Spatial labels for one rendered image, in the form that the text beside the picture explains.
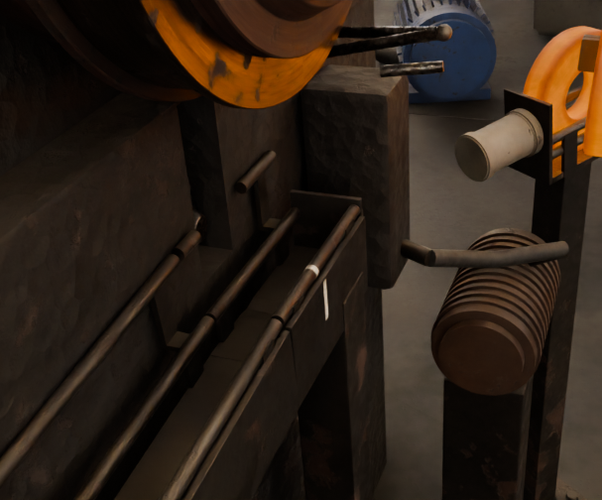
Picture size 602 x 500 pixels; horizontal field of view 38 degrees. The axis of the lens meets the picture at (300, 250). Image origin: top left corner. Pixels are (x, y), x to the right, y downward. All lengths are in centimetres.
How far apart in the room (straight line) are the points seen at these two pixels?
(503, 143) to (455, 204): 130
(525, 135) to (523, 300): 19
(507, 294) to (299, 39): 53
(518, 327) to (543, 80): 29
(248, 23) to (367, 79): 39
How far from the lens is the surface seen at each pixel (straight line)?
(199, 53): 54
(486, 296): 105
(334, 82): 92
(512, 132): 107
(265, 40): 58
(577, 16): 349
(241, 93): 59
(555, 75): 110
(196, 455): 62
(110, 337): 65
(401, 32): 76
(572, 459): 163
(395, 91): 91
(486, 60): 282
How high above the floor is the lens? 112
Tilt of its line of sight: 31 degrees down
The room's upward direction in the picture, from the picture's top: 5 degrees counter-clockwise
